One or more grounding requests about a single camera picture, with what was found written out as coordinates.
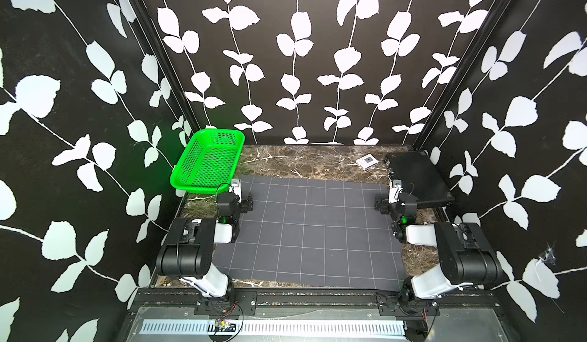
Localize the small white tag card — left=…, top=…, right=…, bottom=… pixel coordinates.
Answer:
left=356, top=154, right=379, bottom=171

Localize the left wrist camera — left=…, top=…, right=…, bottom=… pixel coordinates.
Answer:
left=230, top=179, right=242, bottom=192

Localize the black front mounting rail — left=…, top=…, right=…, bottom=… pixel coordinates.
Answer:
left=130, top=288, right=500, bottom=320

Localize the black flat case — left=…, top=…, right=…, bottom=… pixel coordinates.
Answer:
left=384, top=151, right=455, bottom=209

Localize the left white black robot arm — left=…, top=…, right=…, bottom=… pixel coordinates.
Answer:
left=155, top=192, right=254, bottom=302

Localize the white perforated strip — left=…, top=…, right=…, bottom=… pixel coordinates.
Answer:
left=138, top=319, right=406, bottom=339

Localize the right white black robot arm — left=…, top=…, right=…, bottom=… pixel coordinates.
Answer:
left=375, top=191, right=503, bottom=302

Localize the small circuit board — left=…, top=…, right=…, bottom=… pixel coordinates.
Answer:
left=209, top=321, right=238, bottom=334

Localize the green plastic basket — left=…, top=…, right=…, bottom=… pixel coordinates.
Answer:
left=170, top=128, right=246, bottom=195

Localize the grey grid pillowcase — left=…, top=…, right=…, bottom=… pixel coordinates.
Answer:
left=212, top=176, right=408, bottom=291

